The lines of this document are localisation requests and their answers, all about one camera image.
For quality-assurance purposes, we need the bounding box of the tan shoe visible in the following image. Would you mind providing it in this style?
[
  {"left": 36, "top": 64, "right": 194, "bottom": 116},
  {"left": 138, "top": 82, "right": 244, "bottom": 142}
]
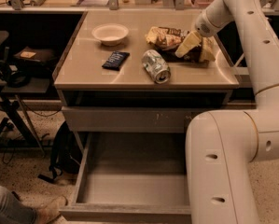
[{"left": 34, "top": 196, "right": 67, "bottom": 224}]

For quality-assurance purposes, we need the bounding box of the black bag with tan label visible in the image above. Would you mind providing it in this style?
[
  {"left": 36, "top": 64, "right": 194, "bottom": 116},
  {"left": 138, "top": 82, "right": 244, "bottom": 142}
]
[{"left": 14, "top": 47, "right": 57, "bottom": 66}]

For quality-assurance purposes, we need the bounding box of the crushed silver soda can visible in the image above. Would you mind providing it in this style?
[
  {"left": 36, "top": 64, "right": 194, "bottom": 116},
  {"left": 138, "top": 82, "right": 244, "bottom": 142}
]
[{"left": 142, "top": 49, "right": 171, "bottom": 84}]

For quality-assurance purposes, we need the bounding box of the black office chair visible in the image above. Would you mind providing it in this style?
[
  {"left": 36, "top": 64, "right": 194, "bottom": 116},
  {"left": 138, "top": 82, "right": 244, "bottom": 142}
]
[{"left": 0, "top": 31, "right": 53, "bottom": 156}]

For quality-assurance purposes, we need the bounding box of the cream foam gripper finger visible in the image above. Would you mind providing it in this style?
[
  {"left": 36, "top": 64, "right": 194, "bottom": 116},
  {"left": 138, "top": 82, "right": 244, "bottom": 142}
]
[
  {"left": 199, "top": 37, "right": 216, "bottom": 63},
  {"left": 174, "top": 31, "right": 202, "bottom": 58}
]

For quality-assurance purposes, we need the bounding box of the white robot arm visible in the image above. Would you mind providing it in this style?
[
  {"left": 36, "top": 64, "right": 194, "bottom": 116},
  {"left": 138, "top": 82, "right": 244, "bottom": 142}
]
[{"left": 186, "top": 0, "right": 279, "bottom": 224}]

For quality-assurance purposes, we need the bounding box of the white paper bowl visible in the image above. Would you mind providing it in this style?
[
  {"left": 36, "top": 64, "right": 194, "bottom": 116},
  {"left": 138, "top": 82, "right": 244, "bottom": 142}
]
[{"left": 91, "top": 23, "right": 129, "bottom": 47}]

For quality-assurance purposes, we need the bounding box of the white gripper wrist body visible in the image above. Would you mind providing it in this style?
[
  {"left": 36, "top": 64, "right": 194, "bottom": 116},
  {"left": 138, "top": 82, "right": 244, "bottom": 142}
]
[{"left": 195, "top": 14, "right": 217, "bottom": 37}]

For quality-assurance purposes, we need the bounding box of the dark blue snack packet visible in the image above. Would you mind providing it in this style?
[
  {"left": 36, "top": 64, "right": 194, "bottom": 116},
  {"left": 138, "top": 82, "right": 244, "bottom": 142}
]
[{"left": 102, "top": 51, "right": 130, "bottom": 71}]

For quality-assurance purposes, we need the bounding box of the black backpack on floor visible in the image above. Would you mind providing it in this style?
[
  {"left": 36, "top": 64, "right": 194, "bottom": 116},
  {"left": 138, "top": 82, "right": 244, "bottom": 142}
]
[{"left": 38, "top": 122, "right": 82, "bottom": 184}]

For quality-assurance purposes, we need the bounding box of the brown chip bag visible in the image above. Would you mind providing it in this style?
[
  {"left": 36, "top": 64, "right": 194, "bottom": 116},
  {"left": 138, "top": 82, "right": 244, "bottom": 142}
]
[{"left": 146, "top": 26, "right": 202, "bottom": 63}]

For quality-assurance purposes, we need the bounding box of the person's leg in jeans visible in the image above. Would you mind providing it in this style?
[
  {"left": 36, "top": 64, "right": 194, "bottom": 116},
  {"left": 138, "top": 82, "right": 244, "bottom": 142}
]
[{"left": 0, "top": 186, "right": 36, "bottom": 224}]

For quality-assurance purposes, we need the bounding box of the open grey bottom drawer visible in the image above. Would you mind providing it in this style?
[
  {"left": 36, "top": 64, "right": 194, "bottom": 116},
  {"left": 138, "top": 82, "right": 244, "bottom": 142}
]
[{"left": 61, "top": 133, "right": 191, "bottom": 224}]

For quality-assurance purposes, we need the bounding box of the closed grey middle drawer front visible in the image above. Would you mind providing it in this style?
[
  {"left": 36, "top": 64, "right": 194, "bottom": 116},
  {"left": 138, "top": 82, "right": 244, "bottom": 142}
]
[{"left": 62, "top": 106, "right": 203, "bottom": 133}]

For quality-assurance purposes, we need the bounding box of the grey drawer cabinet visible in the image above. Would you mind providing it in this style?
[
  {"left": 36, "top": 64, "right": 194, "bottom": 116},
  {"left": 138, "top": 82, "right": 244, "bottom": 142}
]
[{"left": 51, "top": 9, "right": 242, "bottom": 156}]

